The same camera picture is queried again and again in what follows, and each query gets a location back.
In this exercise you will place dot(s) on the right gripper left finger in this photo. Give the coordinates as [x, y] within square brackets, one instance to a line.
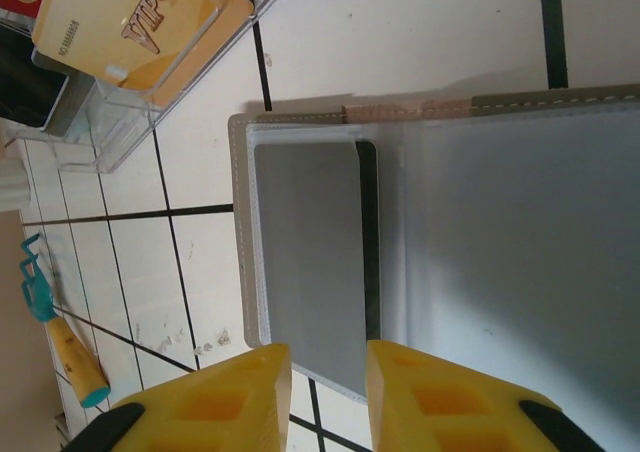
[220, 412]

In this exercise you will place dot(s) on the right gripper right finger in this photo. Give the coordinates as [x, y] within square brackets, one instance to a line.
[450, 412]

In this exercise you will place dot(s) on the grey card holder wallet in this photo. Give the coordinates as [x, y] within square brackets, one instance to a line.
[500, 222]

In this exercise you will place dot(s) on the black card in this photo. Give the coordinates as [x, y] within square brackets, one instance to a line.
[20, 87]

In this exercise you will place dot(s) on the gold VIP card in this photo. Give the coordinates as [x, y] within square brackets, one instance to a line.
[125, 47]

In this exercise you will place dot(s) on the clear acrylic card stand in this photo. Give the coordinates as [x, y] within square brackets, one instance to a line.
[235, 17]

